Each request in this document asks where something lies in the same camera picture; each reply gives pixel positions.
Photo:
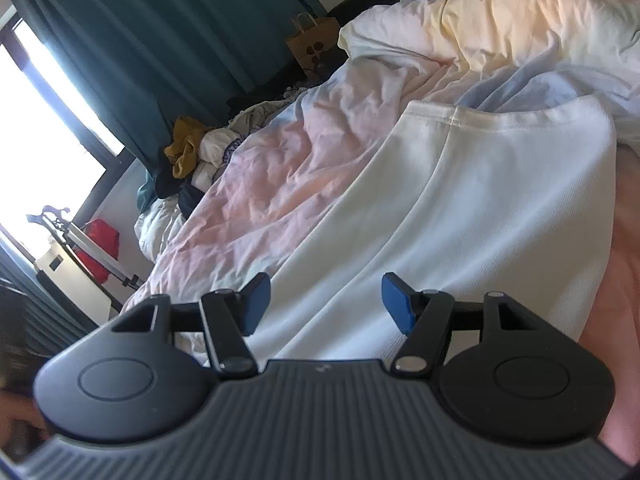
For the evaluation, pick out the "folding metal stand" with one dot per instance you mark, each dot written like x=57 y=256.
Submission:
x=95 y=252

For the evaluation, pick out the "window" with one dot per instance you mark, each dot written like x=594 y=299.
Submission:
x=50 y=125

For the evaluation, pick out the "white panel heater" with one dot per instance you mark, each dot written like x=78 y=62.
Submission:
x=75 y=280

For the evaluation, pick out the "blue curtain beside bed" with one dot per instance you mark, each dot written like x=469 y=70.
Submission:
x=150 y=45

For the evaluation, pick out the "pastel pink blue blanket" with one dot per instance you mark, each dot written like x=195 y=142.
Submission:
x=310 y=160

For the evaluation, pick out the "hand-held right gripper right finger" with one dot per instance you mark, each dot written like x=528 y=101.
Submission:
x=397 y=305

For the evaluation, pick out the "mustard yellow garment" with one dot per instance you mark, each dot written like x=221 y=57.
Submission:
x=185 y=147

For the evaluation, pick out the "pile of grey white clothes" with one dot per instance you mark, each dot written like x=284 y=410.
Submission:
x=265 y=115

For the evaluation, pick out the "teal garment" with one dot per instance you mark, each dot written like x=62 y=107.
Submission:
x=146 y=190

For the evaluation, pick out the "white crumpled duvet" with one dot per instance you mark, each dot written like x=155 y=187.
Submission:
x=157 y=230

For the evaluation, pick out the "white garment with purple print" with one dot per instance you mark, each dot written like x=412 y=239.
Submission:
x=217 y=157

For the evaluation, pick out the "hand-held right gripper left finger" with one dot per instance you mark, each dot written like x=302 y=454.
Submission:
x=255 y=305

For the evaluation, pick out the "blue curtain beside vanity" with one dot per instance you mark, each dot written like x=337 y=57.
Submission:
x=35 y=305

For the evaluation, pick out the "red bag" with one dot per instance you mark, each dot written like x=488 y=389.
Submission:
x=102 y=250

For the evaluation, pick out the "dark navy garment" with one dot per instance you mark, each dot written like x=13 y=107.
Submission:
x=180 y=195

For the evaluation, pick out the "white pants with black stripe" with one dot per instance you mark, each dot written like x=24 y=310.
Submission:
x=450 y=220

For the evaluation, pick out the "brown paper bag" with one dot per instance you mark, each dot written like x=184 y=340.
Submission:
x=312 y=45

